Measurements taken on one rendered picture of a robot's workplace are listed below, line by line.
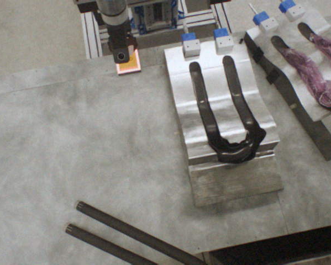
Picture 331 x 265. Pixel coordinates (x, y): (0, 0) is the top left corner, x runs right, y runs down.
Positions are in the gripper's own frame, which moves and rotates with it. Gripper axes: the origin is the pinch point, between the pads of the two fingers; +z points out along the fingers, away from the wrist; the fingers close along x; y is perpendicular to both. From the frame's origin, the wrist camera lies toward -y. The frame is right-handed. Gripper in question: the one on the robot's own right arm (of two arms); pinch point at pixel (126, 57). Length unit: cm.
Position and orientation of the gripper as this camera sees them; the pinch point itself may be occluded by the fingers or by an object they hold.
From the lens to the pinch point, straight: 108.7
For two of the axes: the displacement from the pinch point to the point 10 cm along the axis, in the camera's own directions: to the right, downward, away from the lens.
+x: -9.8, 1.9, -0.3
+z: 0.2, 2.8, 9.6
